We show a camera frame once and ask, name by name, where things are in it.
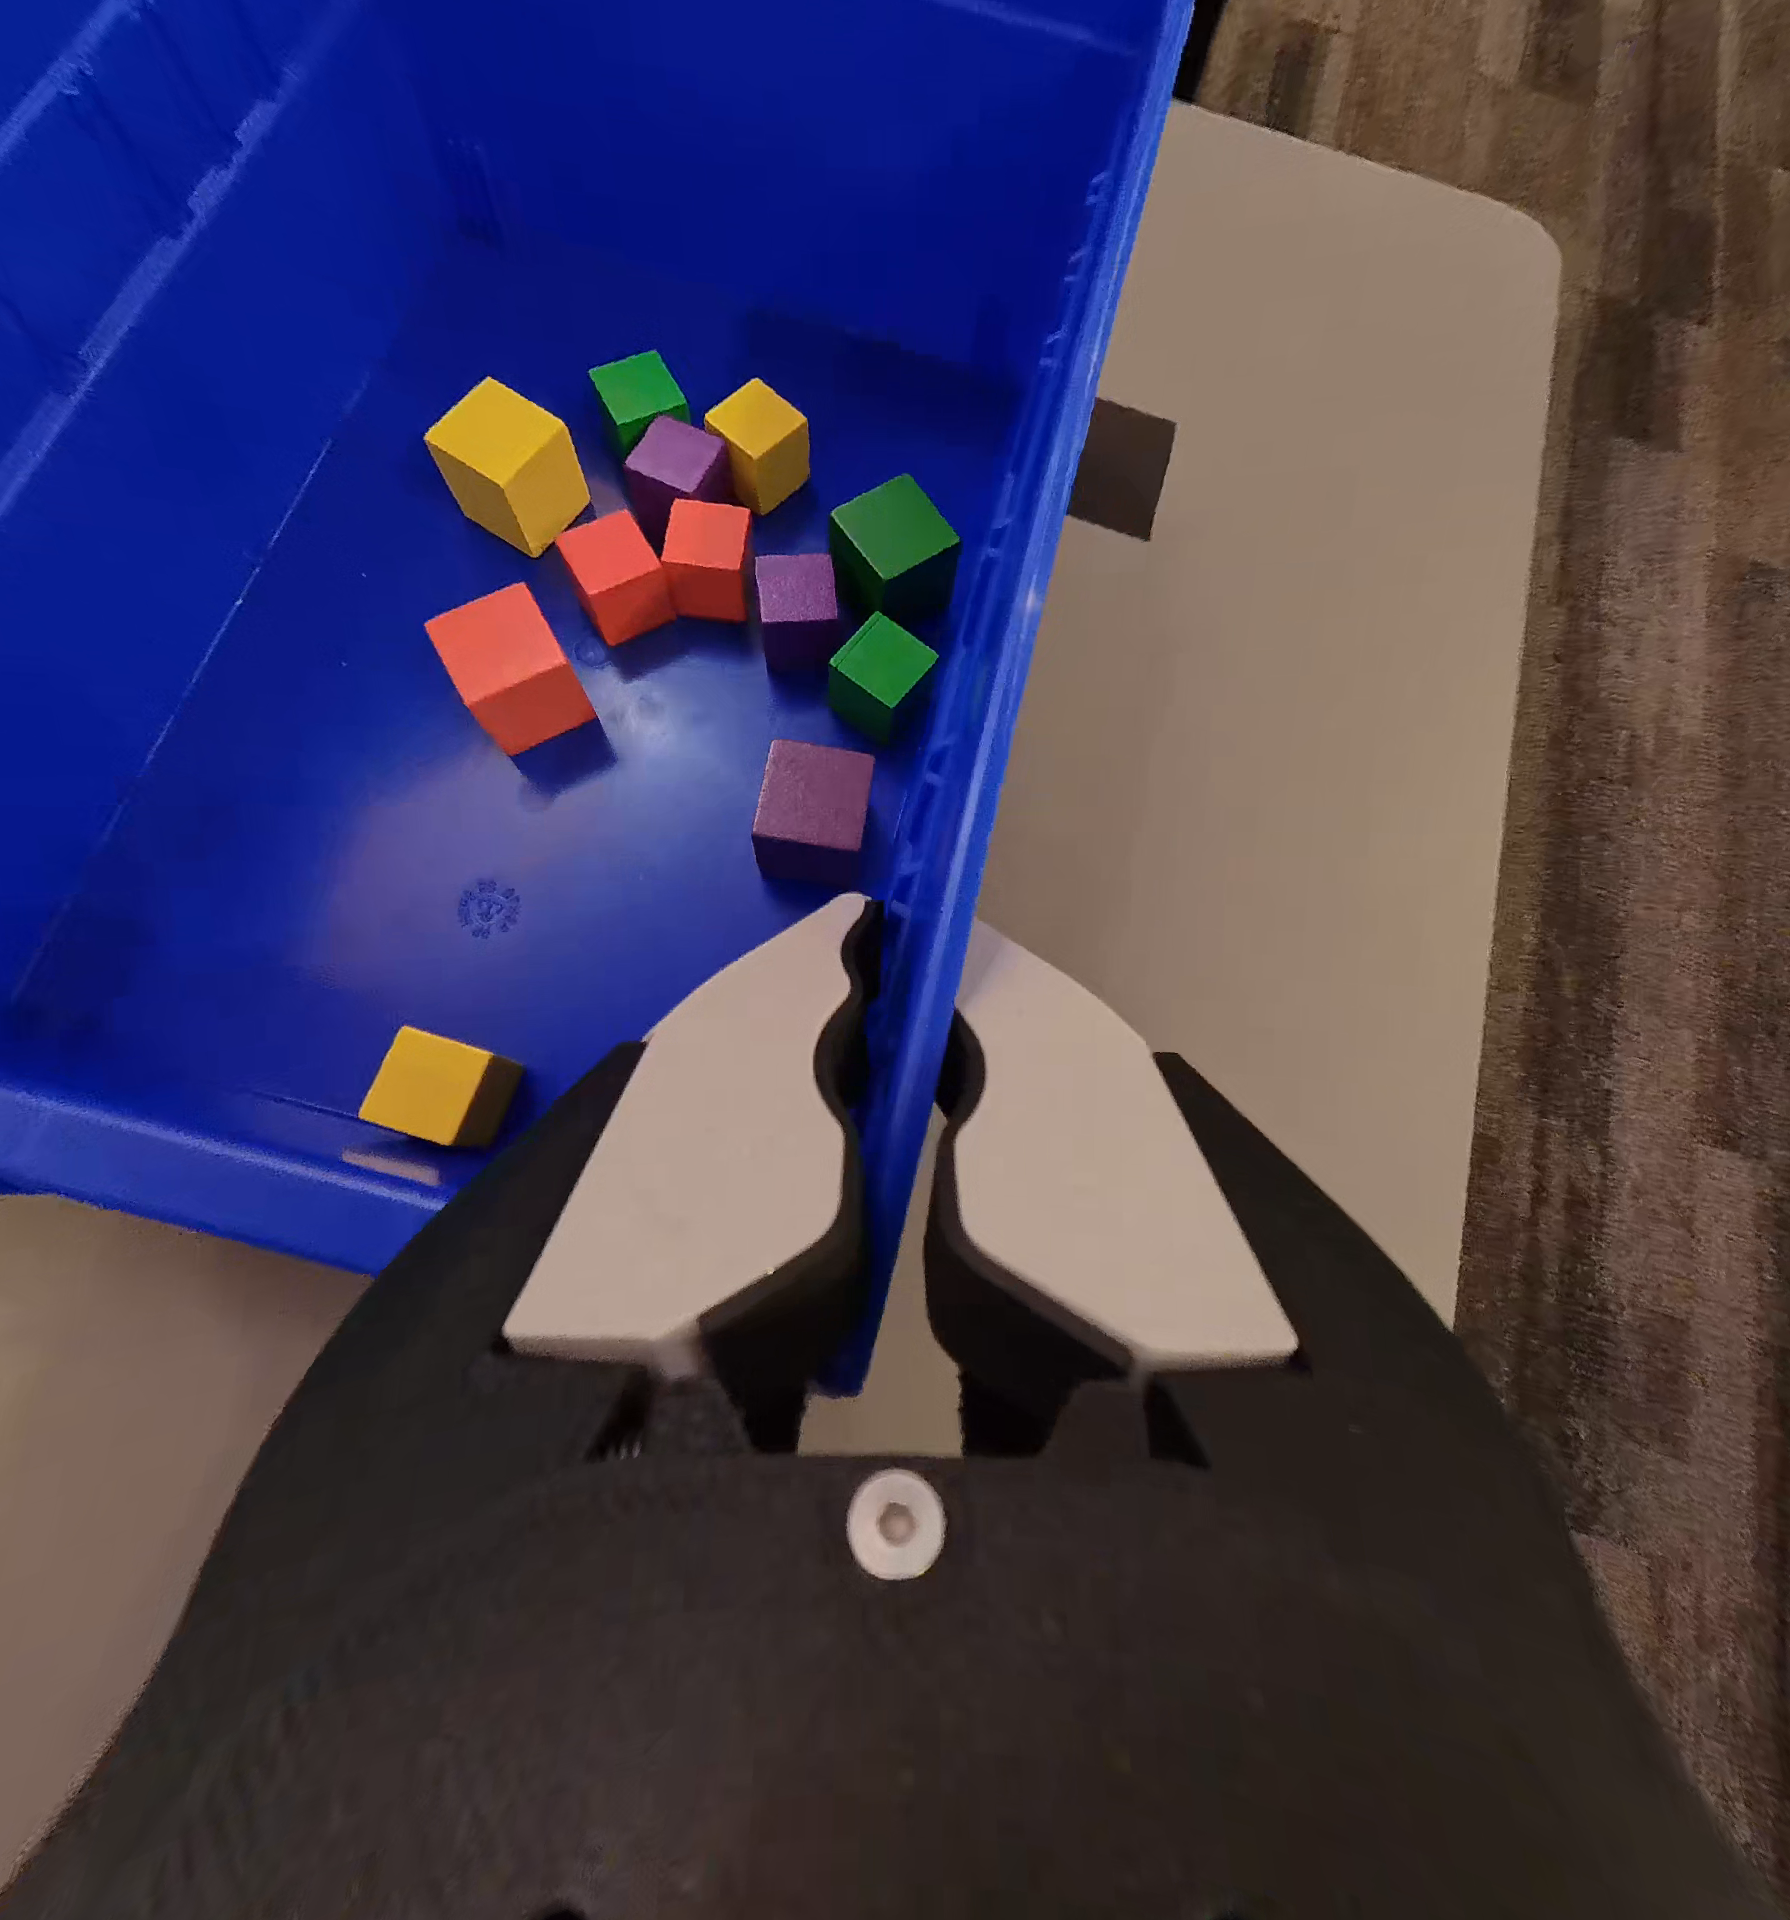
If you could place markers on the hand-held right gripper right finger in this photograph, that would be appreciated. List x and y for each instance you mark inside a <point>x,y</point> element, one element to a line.
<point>1104,1200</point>

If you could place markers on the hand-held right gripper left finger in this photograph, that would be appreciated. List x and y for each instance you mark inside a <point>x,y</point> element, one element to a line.
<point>701,1184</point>

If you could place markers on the green wooden cube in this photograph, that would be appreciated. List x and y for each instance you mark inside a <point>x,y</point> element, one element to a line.
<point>894,543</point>
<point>636,398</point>
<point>880,675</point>

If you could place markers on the blue plastic bin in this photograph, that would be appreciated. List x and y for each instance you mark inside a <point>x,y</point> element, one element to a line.
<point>235,675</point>

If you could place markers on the purple wooden cube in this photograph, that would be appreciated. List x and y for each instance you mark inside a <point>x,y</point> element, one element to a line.
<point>812,811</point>
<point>675,468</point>
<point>799,608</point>

